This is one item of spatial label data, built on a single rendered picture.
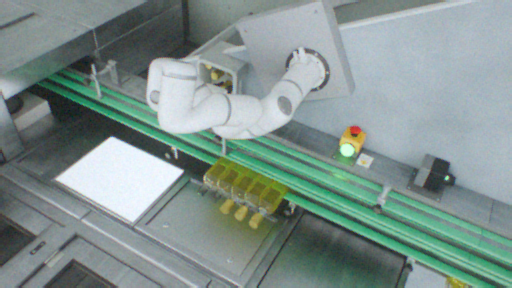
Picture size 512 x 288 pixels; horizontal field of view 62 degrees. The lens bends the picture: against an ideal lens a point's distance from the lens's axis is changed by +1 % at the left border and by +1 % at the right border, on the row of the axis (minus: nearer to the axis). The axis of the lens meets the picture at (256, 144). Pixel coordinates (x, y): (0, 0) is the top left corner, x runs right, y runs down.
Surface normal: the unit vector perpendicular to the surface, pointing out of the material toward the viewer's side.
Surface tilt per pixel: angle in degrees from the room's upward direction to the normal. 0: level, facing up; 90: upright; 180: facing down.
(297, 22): 2
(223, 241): 90
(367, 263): 90
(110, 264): 90
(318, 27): 2
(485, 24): 0
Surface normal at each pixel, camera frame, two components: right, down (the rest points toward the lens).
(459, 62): -0.49, 0.56
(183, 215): 0.07, -0.73
